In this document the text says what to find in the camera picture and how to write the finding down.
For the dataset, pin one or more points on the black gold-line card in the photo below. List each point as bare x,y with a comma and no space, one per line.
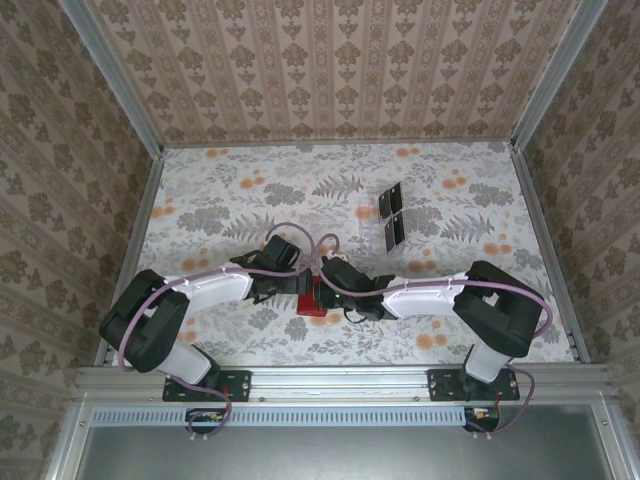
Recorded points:
399,230
395,197
384,205
389,236

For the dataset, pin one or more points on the left black connector box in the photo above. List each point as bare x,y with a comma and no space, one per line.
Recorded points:
205,416

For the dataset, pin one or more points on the right black connector box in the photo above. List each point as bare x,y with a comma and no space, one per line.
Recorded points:
482,415

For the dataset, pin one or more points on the aluminium side rail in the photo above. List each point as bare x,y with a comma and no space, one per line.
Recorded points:
140,225
545,240

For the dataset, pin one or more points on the red leather card holder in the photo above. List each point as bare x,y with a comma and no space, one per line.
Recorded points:
310,308

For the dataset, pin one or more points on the aluminium frame post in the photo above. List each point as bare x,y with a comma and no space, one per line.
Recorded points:
555,75
115,85

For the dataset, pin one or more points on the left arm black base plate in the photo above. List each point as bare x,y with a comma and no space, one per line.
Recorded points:
240,385

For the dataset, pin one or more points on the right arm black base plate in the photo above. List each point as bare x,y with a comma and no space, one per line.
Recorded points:
442,387

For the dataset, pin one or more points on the aluminium mounting rail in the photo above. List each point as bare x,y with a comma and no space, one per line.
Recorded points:
340,382

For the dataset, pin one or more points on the floral paper table cover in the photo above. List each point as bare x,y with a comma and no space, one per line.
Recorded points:
225,200

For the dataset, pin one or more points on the clear acrylic card stand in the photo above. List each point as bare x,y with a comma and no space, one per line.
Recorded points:
367,225

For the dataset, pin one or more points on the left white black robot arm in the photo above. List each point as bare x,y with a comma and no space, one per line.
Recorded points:
215,292

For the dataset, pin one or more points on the black connector box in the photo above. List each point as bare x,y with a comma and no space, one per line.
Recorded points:
482,415
205,416

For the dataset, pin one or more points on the grey metal sheet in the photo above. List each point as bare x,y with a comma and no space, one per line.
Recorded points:
350,455

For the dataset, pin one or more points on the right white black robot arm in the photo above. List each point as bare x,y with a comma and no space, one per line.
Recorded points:
425,302

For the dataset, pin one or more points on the aluminium frame bar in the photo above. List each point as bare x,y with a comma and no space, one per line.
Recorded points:
65,445
610,440

